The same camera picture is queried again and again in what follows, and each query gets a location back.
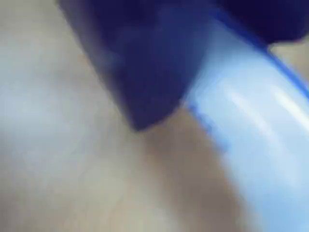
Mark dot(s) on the blue cap whiteboard pen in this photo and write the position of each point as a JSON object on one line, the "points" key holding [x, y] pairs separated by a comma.
{"points": [[253, 120]]}

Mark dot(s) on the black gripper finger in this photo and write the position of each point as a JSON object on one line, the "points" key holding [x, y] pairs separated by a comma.
{"points": [[144, 60], [270, 17]]}

